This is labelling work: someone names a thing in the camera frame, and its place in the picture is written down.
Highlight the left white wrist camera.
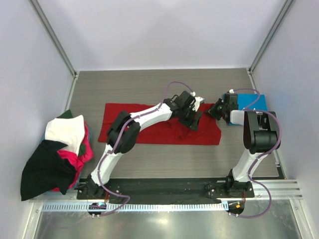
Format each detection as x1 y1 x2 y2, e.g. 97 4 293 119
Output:
189 92 204 112

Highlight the black t shirt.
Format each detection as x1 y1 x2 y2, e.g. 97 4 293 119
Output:
20 139 76 201

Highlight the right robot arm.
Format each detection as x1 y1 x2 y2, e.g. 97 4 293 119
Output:
205 90 281 198

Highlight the white t shirt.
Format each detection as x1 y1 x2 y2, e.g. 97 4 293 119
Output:
44 115 85 155

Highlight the dark green t shirt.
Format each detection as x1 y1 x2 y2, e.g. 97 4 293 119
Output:
57 110 73 119

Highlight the right aluminium frame post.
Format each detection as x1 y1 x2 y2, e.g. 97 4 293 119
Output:
247 0 297 75

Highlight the left aluminium frame post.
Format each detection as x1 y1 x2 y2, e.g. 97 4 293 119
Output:
27 0 79 80

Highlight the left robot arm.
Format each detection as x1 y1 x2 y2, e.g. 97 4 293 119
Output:
75 91 204 199

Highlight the folded blue t shirt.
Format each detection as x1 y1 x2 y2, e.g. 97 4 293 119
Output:
229 94 268 125

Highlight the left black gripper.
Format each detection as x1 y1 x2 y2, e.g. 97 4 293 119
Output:
178 106 202 131

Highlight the aluminium frame post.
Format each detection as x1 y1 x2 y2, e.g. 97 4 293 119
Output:
247 0 297 75
27 0 79 80

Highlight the red t shirt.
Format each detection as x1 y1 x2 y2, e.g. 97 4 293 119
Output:
98 103 221 145

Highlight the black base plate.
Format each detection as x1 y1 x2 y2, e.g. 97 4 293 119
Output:
76 177 255 200

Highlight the slotted cable duct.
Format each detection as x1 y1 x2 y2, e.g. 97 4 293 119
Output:
42 202 228 213

